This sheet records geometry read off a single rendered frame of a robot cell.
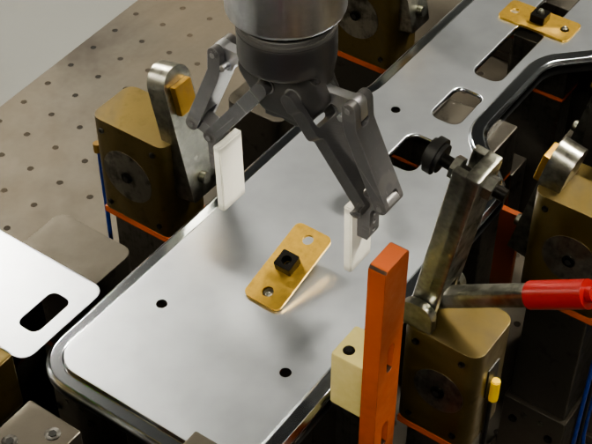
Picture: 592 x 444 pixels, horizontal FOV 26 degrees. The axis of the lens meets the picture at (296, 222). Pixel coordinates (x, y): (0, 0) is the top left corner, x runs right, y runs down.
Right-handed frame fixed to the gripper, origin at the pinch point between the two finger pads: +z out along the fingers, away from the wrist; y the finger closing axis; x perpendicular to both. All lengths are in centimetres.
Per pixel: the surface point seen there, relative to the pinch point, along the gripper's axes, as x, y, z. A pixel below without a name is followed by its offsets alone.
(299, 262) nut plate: -0.4, -0.4, 5.4
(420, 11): -39.9, 11.7, 6.2
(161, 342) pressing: 12.4, 4.6, 7.0
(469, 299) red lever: 0.9, -17.2, -1.3
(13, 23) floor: -106, 162, 103
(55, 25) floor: -112, 154, 104
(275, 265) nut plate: 1.2, 1.1, 5.3
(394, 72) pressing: -30.1, 8.8, 7.3
